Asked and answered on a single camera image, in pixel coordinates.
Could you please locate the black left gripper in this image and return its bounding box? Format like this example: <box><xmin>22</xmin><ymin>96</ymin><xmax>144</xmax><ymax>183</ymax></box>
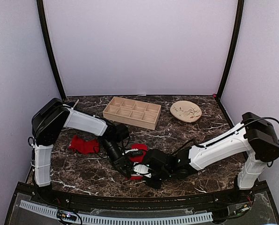
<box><xmin>99</xmin><ymin>137</ymin><xmax>130</xmax><ymax>178</ymax></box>

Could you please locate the red Santa face sock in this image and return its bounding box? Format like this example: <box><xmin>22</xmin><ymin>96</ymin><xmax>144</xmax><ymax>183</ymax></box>
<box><xmin>126</xmin><ymin>143</ymin><xmax>148</xmax><ymax>181</ymax></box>

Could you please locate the plain red sock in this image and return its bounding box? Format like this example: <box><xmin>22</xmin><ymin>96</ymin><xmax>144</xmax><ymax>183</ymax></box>
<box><xmin>68</xmin><ymin>135</ymin><xmax>100</xmax><ymax>155</ymax></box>

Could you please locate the wooden compartment tray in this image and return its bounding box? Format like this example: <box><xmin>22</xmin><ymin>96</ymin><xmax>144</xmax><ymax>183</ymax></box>
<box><xmin>103</xmin><ymin>97</ymin><xmax>161</xmax><ymax>130</ymax></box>

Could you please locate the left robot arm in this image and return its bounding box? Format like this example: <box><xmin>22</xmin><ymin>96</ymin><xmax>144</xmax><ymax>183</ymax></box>
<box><xmin>31</xmin><ymin>98</ymin><xmax>133</xmax><ymax>204</ymax></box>

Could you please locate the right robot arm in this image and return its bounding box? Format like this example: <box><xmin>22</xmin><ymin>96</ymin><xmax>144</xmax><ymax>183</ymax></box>
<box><xmin>133</xmin><ymin>112</ymin><xmax>279</xmax><ymax>203</ymax></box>

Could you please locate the cream painted ceramic plate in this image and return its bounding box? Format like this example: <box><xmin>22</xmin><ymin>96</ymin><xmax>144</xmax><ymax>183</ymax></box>
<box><xmin>170</xmin><ymin>100</ymin><xmax>202</xmax><ymax>123</ymax></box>

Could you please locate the dark blue cup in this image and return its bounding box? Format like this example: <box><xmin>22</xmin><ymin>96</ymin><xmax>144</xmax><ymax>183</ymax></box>
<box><xmin>66</xmin><ymin>102</ymin><xmax>75</xmax><ymax>107</ymax></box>

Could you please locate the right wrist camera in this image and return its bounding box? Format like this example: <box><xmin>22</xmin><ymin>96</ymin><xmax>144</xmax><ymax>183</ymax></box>
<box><xmin>132</xmin><ymin>163</ymin><xmax>151</xmax><ymax>178</ymax></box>

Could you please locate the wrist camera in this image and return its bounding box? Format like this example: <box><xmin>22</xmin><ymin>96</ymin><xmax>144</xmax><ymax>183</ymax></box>
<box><xmin>113</xmin><ymin>123</ymin><xmax>130</xmax><ymax>143</ymax></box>
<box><xmin>132</xmin><ymin>163</ymin><xmax>151</xmax><ymax>178</ymax></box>

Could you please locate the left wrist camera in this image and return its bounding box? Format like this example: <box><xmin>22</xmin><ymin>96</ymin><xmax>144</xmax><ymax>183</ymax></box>
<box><xmin>113</xmin><ymin>123</ymin><xmax>130</xmax><ymax>143</ymax></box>

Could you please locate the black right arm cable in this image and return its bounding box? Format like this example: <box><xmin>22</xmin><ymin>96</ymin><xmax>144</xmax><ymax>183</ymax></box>
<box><xmin>172</xmin><ymin>117</ymin><xmax>279</xmax><ymax>167</ymax></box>

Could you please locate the black front rail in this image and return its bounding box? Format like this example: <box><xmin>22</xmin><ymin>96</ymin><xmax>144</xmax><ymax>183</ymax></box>
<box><xmin>17</xmin><ymin>181</ymin><xmax>266</xmax><ymax>213</ymax></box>

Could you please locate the white perforated cable duct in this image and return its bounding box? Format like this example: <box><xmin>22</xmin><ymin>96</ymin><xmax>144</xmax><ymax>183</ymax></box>
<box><xmin>19</xmin><ymin>200</ymin><xmax>213</xmax><ymax>225</ymax></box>

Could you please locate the right black frame post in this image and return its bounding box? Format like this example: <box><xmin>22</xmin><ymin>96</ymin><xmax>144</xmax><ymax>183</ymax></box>
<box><xmin>216</xmin><ymin>0</ymin><xmax>244</xmax><ymax>99</ymax></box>

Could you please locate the black frame post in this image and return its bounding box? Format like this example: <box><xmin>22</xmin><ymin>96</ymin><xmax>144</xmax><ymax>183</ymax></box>
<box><xmin>36</xmin><ymin>0</ymin><xmax>66</xmax><ymax>101</ymax></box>
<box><xmin>216</xmin><ymin>0</ymin><xmax>244</xmax><ymax>99</ymax></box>

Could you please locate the left black frame post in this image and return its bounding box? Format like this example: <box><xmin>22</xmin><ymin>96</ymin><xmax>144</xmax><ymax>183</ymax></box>
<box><xmin>36</xmin><ymin>0</ymin><xmax>66</xmax><ymax>101</ymax></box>

